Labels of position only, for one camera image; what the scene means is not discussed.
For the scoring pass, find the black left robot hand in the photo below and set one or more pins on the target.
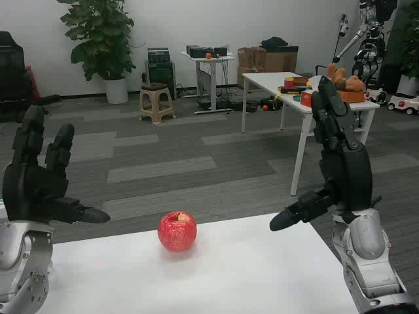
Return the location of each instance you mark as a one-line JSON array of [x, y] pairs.
[[32, 186]]

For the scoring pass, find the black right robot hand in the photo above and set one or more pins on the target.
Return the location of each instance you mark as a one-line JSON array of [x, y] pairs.
[[350, 176]]

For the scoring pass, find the red apple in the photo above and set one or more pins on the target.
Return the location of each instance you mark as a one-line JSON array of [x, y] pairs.
[[176, 232]]

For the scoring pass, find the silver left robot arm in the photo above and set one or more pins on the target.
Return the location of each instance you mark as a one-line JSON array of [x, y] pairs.
[[16, 252]]

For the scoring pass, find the orange basket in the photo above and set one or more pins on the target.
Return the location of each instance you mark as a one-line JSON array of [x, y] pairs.
[[355, 96]]

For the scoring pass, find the white toy car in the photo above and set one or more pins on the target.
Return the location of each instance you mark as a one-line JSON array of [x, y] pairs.
[[376, 96], [404, 104]]

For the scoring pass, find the red white tissue box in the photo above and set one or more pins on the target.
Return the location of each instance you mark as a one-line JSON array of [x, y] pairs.
[[306, 99]]

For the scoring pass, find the teal round dish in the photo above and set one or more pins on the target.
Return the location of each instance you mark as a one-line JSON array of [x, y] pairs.
[[297, 98]]

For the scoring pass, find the brown plush bear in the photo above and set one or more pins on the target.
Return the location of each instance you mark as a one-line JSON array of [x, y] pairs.
[[350, 81]]

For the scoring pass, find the red panel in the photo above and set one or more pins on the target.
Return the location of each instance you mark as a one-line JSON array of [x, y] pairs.
[[31, 81]]

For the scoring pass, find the black yellow hand tool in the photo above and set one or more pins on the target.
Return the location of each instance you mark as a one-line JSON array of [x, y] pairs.
[[288, 90]]

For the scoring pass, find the brown tray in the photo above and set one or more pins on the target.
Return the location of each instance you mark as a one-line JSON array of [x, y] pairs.
[[301, 81]]

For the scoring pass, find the white plant pot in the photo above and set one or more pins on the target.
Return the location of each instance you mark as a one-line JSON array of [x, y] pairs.
[[116, 91], [407, 85]]

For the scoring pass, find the yellow pink cylinder container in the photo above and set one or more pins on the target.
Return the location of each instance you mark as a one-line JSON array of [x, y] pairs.
[[289, 82]]

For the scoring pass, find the black mesh office chair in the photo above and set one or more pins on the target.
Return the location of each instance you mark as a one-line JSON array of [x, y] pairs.
[[10, 75]]

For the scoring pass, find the white folding table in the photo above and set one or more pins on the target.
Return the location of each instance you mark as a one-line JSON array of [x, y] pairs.
[[268, 78]]

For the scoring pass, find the silver black humanoid robot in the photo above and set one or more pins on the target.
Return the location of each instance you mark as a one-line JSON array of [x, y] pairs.
[[373, 49]]

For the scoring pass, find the large cardboard box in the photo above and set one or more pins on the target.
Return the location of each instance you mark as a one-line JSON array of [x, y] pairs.
[[281, 62]]

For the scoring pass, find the flat black box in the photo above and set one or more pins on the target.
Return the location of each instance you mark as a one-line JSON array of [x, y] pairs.
[[289, 49]]

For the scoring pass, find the low cardboard box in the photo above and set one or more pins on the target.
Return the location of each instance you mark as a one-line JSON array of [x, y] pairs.
[[244, 76]]

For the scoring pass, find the dark green plant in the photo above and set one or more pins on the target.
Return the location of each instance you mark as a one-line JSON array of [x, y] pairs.
[[410, 39]]

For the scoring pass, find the beige plastic stool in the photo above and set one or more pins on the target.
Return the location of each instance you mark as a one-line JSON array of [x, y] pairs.
[[156, 95]]

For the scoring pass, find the black cloth bag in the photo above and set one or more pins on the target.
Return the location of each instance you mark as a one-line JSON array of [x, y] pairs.
[[273, 42]]

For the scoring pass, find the tall open cardboard box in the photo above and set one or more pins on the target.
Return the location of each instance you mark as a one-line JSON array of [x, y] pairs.
[[250, 57]]

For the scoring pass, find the large green leafy plant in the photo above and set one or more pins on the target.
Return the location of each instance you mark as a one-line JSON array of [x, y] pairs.
[[101, 39]]

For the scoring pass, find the small white standing desk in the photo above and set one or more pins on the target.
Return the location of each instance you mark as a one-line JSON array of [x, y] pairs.
[[214, 85]]

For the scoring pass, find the black green computer tower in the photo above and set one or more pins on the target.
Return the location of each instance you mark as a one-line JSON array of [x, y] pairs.
[[162, 80]]

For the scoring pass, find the grey computer case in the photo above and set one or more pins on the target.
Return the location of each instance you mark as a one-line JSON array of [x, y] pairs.
[[204, 86]]

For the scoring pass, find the small black electronics box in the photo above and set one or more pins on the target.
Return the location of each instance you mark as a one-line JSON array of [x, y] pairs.
[[191, 49], [220, 51]]

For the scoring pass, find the black striped equipment case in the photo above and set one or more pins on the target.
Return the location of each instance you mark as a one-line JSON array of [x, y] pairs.
[[158, 55]]

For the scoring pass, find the wide black electronics box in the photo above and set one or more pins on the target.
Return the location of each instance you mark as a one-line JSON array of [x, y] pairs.
[[201, 52]]

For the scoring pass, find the white camera on stand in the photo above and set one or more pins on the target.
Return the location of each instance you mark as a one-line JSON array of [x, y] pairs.
[[343, 24]]

